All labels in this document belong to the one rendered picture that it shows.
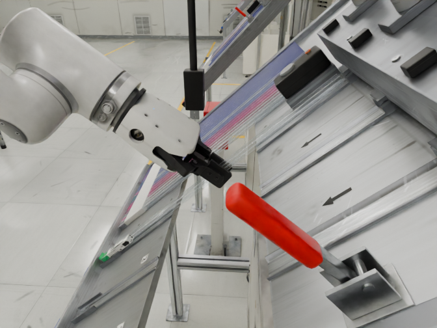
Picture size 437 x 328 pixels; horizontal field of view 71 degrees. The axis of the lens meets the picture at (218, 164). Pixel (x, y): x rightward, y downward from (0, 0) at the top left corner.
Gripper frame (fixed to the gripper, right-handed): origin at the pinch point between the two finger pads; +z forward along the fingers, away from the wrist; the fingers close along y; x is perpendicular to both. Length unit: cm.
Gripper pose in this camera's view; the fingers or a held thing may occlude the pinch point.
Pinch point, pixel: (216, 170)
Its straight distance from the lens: 47.0
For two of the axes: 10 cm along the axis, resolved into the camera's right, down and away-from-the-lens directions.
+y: 0.6, -4.9, 8.7
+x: -6.0, 6.7, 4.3
